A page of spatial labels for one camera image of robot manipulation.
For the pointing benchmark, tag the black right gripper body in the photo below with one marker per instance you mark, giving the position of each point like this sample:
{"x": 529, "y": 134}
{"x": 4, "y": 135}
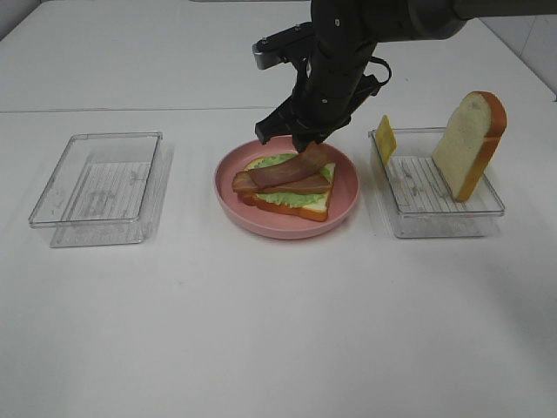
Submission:
{"x": 333, "y": 88}

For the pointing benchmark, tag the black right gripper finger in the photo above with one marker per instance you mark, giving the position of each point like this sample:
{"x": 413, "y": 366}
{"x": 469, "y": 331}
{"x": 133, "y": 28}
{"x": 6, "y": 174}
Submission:
{"x": 302, "y": 138}
{"x": 278, "y": 123}

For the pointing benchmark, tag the bacon strip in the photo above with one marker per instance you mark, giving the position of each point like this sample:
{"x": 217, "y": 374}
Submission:
{"x": 316, "y": 183}
{"x": 294, "y": 169}

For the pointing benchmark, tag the green lettuce leaf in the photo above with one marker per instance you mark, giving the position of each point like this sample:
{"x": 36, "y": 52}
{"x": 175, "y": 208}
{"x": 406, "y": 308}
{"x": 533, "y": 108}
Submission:
{"x": 293, "y": 200}

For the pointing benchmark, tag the white bread slice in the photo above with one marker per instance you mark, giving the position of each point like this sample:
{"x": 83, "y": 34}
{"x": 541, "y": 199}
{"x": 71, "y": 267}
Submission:
{"x": 471, "y": 137}
{"x": 319, "y": 215}

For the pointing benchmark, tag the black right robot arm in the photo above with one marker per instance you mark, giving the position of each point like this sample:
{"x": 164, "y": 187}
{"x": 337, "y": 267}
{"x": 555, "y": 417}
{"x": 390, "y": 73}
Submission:
{"x": 346, "y": 23}

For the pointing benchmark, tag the pink round plate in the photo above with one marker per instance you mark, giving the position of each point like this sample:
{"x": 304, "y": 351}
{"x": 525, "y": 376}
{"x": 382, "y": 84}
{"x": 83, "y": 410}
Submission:
{"x": 345, "y": 193}

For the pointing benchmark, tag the yellow cheese slice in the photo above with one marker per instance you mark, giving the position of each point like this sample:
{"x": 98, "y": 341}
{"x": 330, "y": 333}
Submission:
{"x": 385, "y": 140}

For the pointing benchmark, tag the clear plastic right container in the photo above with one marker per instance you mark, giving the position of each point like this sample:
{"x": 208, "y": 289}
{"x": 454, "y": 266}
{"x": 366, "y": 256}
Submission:
{"x": 415, "y": 199}

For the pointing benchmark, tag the clear plastic container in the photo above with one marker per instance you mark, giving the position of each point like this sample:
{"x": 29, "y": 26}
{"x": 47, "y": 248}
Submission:
{"x": 107, "y": 189}
{"x": 415, "y": 199}

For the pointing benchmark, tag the clear plastic left container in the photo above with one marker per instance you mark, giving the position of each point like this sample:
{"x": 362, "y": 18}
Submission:
{"x": 107, "y": 189}

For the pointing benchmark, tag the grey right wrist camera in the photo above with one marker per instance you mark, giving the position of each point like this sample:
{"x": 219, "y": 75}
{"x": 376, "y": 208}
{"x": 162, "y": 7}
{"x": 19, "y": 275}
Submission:
{"x": 293, "y": 45}

